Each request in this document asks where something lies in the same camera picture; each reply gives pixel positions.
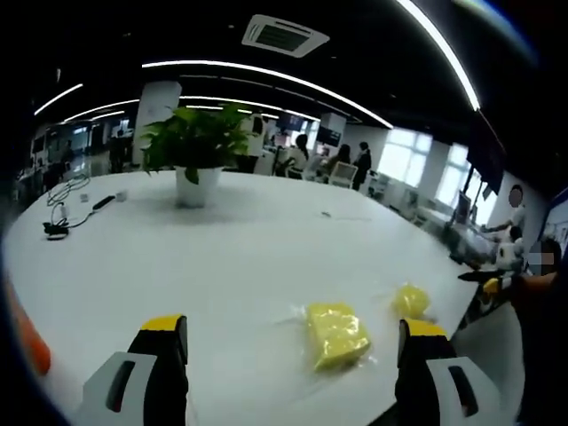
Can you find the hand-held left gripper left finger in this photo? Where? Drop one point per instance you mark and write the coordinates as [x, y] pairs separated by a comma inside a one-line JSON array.
[[146, 381]]

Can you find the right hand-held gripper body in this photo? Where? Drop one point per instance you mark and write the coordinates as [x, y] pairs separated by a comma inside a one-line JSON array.
[[509, 255]]

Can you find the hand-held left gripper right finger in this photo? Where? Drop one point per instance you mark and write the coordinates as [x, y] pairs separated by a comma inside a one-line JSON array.
[[426, 381]]

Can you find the small yellow silicone block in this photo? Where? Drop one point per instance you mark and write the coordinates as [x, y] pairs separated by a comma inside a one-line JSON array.
[[412, 302]]

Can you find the large yellow silicone block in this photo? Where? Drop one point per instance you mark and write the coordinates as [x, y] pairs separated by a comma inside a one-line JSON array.
[[336, 335]]

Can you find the bright window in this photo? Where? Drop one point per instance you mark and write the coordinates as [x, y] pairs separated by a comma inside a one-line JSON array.
[[453, 175], [404, 157]]

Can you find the orange object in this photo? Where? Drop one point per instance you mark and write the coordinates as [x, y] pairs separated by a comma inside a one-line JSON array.
[[33, 337]]

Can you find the white office chair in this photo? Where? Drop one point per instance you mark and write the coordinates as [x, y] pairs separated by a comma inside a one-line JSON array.
[[344, 174]]

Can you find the black power strip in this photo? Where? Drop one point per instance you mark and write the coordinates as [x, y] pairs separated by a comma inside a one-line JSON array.
[[103, 202]]

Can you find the white plant pot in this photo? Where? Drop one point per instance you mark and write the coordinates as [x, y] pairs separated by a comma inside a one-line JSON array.
[[197, 186]]

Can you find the long ceiling light strip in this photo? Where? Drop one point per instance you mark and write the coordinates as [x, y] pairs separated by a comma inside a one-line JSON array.
[[275, 77], [444, 49]]

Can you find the green leafy plant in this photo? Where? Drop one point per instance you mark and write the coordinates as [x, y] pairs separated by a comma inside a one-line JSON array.
[[195, 135]]

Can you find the white pillar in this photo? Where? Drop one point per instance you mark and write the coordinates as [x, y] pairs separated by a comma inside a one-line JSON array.
[[155, 120]]

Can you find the ceiling air conditioner vent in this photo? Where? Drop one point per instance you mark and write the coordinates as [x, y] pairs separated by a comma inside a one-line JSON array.
[[286, 35]]

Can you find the dark wall screen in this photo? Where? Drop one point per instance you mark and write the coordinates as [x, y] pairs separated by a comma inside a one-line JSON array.
[[329, 135]]

